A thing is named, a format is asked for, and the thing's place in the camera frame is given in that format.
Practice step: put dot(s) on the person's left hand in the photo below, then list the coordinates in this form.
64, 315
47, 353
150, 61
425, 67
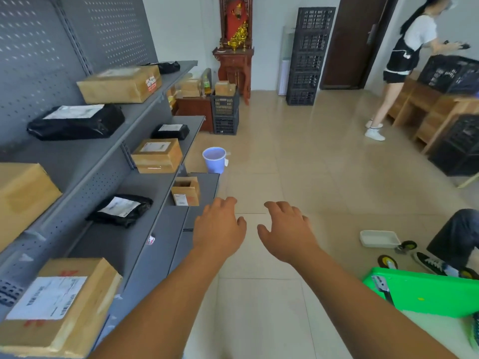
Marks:
217, 231

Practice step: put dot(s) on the person's right hand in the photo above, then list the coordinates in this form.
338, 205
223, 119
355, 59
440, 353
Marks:
290, 235

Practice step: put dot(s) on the person's right thumb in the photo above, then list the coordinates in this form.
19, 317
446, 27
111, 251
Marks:
263, 234

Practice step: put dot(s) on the person's left thumb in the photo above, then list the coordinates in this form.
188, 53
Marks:
242, 226

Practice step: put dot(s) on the person's left forearm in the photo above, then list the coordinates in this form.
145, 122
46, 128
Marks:
168, 306

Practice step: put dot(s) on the person's right forearm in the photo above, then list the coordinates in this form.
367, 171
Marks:
355, 314

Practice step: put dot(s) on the small open cardboard box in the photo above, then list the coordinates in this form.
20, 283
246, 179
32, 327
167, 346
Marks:
186, 194

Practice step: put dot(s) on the purple plastic bucket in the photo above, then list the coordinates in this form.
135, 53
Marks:
214, 162

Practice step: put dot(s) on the black plastic crate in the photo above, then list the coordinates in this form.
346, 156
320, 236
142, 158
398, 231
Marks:
313, 42
309, 62
225, 104
225, 125
445, 74
458, 149
301, 97
316, 19
305, 81

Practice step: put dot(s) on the cardboard box white label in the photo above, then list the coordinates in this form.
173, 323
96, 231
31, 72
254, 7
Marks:
157, 156

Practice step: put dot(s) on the white plastic tray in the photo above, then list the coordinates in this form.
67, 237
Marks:
380, 239

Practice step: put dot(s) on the black parcel bag white label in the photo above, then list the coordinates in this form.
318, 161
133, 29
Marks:
170, 132

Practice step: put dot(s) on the dark wooden low cabinet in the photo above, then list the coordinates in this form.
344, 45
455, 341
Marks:
194, 114

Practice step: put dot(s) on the crumpled black parcel bag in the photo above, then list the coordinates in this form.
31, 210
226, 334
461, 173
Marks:
119, 213

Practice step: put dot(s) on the black yellow cart wheel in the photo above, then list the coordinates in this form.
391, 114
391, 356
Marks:
469, 273
408, 246
387, 262

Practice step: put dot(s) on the white standing appliance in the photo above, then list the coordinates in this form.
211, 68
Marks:
285, 76

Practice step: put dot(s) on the red wooden altar table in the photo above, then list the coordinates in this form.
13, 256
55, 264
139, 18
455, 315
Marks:
235, 67

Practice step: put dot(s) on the gray metal pegboard shelf unit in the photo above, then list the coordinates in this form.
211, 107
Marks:
93, 160

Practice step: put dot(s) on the small black parcel bag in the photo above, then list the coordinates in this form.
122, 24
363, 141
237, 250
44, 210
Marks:
164, 67

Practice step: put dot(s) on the golden altar ornaments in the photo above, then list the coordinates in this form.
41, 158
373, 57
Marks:
238, 39

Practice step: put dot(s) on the wide cardboard box red print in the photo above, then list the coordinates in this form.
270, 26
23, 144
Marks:
116, 85

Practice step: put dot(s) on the large black parcel bag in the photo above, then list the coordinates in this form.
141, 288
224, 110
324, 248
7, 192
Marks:
75, 125

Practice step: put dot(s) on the cardboard box large shipping label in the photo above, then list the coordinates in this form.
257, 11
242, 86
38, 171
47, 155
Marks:
56, 310

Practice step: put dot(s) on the light wooden desk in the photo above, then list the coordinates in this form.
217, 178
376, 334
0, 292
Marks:
430, 108

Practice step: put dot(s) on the dark brown door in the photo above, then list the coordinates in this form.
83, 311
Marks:
355, 44

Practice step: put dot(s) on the red wooden shrine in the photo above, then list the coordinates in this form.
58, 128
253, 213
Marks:
235, 11

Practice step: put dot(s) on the large plain cardboard box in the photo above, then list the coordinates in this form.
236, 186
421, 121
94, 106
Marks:
22, 201

